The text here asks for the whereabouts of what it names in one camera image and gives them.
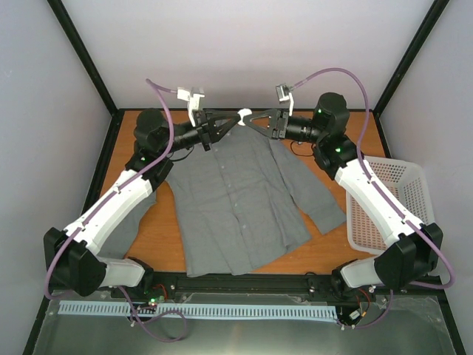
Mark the right black frame post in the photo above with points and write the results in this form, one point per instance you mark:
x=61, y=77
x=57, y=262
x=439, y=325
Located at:
x=427, y=25

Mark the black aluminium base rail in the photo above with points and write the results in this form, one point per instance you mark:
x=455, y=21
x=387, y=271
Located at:
x=312, y=287

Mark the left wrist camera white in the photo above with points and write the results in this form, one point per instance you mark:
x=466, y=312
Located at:
x=192, y=97

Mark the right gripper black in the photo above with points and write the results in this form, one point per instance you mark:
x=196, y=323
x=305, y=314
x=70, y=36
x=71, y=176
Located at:
x=281, y=117

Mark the black frame post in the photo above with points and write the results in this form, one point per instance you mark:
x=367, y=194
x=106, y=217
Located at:
x=62, y=16
x=427, y=25

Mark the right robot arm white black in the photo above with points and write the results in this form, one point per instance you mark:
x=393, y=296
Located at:
x=412, y=244

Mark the metal base plate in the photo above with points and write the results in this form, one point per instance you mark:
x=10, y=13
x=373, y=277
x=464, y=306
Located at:
x=404, y=325

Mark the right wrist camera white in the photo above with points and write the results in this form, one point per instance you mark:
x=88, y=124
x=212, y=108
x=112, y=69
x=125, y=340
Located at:
x=285, y=95

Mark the grey button-up shirt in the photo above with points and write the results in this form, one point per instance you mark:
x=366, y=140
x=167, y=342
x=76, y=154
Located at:
x=240, y=205

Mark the white round brooch backing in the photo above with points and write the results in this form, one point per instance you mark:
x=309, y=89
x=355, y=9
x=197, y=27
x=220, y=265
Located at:
x=242, y=114

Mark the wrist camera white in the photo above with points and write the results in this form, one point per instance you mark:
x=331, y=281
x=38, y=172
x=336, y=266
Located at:
x=192, y=97
x=285, y=95

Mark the light blue slotted cable duct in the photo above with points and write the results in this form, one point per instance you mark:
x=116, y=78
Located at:
x=318, y=313

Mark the white plastic perforated basket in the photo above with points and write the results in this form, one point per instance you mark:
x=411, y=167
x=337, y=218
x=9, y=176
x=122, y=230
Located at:
x=382, y=196

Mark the left black frame post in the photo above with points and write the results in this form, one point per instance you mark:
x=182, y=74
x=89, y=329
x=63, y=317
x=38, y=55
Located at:
x=62, y=16

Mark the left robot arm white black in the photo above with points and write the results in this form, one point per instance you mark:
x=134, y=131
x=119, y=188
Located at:
x=72, y=254

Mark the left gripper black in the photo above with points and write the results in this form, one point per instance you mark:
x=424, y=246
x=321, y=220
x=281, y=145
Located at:
x=208, y=129

